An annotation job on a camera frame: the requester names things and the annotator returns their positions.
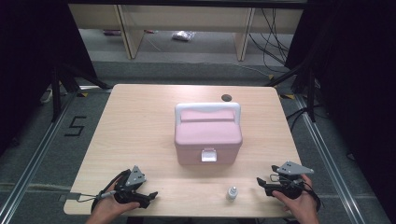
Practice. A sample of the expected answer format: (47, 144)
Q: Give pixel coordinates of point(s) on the small white bottle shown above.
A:
(232, 193)

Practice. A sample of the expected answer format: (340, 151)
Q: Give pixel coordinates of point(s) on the person's right hand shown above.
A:
(303, 203)

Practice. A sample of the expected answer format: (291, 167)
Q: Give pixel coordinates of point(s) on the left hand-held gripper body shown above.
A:
(132, 183)

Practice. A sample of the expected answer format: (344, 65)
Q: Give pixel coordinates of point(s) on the aluminium floor rail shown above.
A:
(330, 165)
(34, 161)

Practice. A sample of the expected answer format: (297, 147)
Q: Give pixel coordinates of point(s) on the black tripod stand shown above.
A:
(309, 93)
(56, 93)

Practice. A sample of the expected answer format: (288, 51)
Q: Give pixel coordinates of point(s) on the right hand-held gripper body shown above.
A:
(291, 174)

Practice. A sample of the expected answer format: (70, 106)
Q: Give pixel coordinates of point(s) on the dark round table grommet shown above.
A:
(226, 98)

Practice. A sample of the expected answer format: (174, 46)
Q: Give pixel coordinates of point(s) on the black curtain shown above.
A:
(37, 62)
(358, 77)

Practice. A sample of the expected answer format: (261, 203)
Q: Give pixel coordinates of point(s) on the pink plastic storage box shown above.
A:
(208, 133)

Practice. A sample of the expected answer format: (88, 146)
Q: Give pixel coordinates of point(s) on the person's left hand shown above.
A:
(109, 205)

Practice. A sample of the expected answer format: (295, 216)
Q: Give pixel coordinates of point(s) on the clear plastic bag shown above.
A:
(183, 35)

